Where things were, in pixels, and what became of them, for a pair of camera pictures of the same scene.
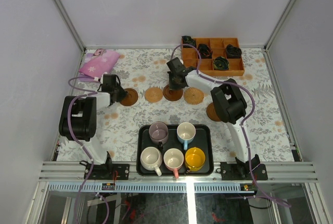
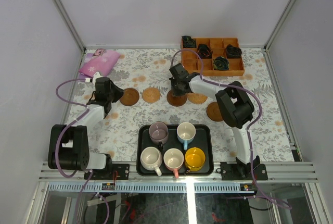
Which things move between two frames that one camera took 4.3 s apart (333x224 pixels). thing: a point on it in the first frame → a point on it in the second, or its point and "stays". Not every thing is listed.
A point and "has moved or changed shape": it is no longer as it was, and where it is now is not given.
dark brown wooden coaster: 211,112 stays
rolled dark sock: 188,39 stays
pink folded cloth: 99,63 stays
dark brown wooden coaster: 172,95 has moved or changed shape
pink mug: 174,159 stays
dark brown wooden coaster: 131,98 stays
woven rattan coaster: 193,96 has moved or changed shape
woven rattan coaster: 153,94 has moved or changed shape
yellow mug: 194,159 stays
